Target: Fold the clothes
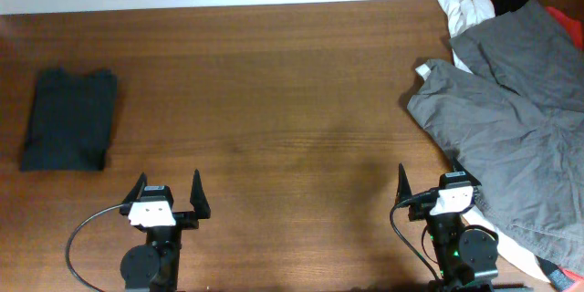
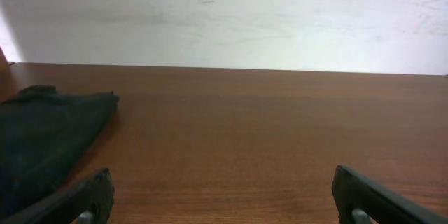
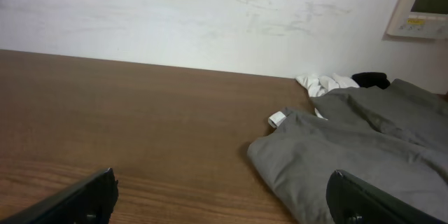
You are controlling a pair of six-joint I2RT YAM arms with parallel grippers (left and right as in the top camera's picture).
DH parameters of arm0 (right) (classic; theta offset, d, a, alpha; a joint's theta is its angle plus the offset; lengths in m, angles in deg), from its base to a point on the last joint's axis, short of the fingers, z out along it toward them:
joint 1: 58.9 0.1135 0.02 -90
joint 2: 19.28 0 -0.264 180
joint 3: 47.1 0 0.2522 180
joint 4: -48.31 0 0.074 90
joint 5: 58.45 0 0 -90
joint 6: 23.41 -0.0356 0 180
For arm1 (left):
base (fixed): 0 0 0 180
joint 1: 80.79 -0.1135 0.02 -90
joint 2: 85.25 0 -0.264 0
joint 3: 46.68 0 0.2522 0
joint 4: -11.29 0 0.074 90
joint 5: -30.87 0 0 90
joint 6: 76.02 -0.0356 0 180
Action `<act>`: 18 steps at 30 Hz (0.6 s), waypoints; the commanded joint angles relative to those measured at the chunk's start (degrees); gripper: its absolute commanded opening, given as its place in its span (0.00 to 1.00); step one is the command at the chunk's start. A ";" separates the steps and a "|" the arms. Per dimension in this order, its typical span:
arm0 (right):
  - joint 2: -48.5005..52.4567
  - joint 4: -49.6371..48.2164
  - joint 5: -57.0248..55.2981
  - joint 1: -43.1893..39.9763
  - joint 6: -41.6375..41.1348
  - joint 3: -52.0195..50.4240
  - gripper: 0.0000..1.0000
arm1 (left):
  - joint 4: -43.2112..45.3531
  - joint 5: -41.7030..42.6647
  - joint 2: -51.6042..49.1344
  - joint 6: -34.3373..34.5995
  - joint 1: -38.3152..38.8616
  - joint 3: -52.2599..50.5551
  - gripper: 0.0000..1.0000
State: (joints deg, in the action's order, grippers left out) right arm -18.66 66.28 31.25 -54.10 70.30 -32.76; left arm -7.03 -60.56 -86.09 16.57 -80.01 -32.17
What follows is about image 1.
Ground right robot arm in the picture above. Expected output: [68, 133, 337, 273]
[390, 160, 498, 292]

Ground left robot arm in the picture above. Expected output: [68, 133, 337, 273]
[120, 171, 211, 292]

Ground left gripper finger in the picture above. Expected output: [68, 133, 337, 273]
[190, 170, 211, 219]
[122, 172, 147, 203]

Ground blue grey garment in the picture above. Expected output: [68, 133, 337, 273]
[536, 256, 576, 292]

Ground folded dark green shirt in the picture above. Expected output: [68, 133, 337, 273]
[20, 68, 118, 172]

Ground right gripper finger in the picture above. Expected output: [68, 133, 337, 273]
[452, 157, 481, 186]
[395, 163, 412, 203]

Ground white garment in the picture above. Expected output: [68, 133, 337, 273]
[437, 0, 549, 283]

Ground grey cargo shorts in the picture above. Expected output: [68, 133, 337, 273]
[407, 0, 583, 273]

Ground red garment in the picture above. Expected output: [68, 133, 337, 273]
[546, 6, 583, 50]

